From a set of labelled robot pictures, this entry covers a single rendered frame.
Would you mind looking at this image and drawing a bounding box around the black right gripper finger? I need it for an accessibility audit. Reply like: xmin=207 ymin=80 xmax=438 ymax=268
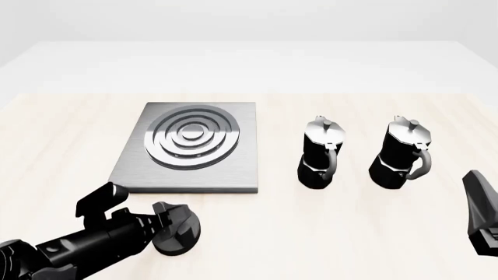
xmin=461 ymin=169 xmax=498 ymax=235

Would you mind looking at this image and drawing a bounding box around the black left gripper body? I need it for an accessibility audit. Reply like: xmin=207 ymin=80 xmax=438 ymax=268
xmin=151 ymin=201 xmax=175 ymax=234

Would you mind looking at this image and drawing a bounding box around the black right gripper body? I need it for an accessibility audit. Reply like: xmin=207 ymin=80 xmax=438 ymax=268
xmin=468 ymin=224 xmax=498 ymax=258

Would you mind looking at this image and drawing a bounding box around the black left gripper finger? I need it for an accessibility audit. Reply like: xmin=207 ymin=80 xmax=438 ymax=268
xmin=170 ymin=222 xmax=196 ymax=245
xmin=170 ymin=203 xmax=193 ymax=224

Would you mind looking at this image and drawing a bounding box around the silver-grey flat stove plate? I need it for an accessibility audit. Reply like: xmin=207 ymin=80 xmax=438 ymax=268
xmin=107 ymin=101 xmax=259 ymax=194

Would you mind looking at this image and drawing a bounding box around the black moka pot, silver lid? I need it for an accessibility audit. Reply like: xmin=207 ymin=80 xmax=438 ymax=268
xmin=368 ymin=114 xmax=433 ymax=191
xmin=296 ymin=114 xmax=347 ymax=191

